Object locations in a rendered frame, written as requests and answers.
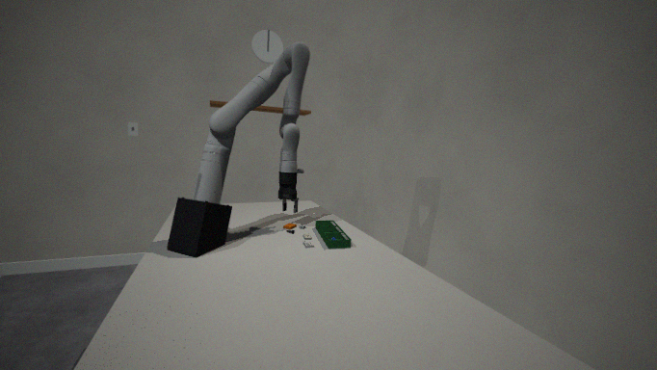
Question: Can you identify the green rack of labelled bins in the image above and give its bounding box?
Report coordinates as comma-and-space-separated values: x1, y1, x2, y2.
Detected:
315, 221, 351, 249

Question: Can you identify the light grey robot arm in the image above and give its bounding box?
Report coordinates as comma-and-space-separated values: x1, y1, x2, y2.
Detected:
193, 41, 310, 204

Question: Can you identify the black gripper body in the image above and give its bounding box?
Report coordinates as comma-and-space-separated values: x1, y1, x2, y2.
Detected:
278, 160, 303, 199

